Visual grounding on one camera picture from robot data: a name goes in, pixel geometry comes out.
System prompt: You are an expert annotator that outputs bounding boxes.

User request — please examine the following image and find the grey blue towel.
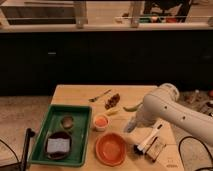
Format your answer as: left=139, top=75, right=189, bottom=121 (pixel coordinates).
left=124, top=121, right=135, bottom=133

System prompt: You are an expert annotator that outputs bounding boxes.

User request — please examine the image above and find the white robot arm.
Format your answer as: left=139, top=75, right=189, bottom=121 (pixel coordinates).
left=133, top=83, right=213, bottom=146

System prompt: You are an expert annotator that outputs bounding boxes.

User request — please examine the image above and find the red bowl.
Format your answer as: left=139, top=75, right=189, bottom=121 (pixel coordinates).
left=95, top=133, right=126, bottom=167

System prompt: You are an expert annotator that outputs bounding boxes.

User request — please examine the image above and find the green pepper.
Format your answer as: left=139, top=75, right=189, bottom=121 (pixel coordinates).
left=123, top=103, right=142, bottom=112

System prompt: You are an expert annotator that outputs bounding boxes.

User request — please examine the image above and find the yellow food piece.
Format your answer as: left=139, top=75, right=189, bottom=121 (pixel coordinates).
left=106, top=108, right=119, bottom=116

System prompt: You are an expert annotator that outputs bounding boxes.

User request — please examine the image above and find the brown dried food cluster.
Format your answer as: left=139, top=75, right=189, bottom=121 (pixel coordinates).
left=105, top=94, right=120, bottom=110

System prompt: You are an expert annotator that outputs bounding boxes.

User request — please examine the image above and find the small orange cup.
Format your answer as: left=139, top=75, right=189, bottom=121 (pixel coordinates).
left=93, top=115, right=109, bottom=131

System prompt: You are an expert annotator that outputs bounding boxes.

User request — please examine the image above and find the green plastic tray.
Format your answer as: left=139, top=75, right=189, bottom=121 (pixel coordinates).
left=30, top=105, right=92, bottom=167

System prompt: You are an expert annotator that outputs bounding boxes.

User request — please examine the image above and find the dark brown plate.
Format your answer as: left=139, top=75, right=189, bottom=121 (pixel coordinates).
left=44, top=131, right=72, bottom=160

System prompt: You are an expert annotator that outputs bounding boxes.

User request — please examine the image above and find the grey sponge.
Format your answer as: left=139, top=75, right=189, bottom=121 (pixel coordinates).
left=47, top=138, right=70, bottom=153

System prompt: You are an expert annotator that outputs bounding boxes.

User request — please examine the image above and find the white handled brush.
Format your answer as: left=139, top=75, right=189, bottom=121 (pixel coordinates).
left=134, top=125, right=162, bottom=155

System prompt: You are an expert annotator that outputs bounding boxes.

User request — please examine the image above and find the black stand post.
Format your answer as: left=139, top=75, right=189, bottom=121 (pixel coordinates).
left=20, top=128, right=35, bottom=171

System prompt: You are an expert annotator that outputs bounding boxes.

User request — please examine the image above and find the black cable left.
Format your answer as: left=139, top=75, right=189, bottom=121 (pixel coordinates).
left=0, top=139, right=22, bottom=171

